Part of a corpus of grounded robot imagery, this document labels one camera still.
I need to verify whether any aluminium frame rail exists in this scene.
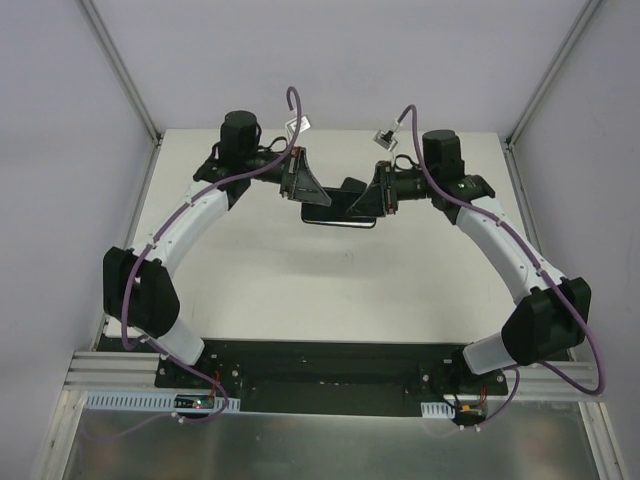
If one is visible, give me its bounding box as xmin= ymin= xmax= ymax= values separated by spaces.
xmin=63 ymin=351 xmax=159 ymax=391

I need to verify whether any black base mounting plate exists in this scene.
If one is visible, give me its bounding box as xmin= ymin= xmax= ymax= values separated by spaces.
xmin=154 ymin=340 xmax=507 ymax=417

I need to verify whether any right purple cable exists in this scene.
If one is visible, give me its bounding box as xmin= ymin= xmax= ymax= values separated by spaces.
xmin=392 ymin=104 xmax=607 ymax=434

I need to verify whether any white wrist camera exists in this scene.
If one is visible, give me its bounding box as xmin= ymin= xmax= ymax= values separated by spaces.
xmin=373 ymin=119 xmax=402 ymax=152
xmin=285 ymin=115 xmax=311 ymax=138

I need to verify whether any right white cable duct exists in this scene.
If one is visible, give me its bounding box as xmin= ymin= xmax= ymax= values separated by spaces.
xmin=420 ymin=402 xmax=456 ymax=420

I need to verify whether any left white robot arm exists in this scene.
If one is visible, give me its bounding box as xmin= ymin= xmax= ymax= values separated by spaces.
xmin=103 ymin=110 xmax=331 ymax=366

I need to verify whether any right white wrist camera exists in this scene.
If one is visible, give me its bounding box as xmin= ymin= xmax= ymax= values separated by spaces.
xmin=373 ymin=119 xmax=402 ymax=152

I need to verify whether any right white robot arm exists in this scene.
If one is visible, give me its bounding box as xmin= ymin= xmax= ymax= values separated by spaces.
xmin=345 ymin=130 xmax=591 ymax=376

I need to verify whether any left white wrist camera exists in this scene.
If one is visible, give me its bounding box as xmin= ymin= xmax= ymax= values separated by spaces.
xmin=285 ymin=115 xmax=311 ymax=138

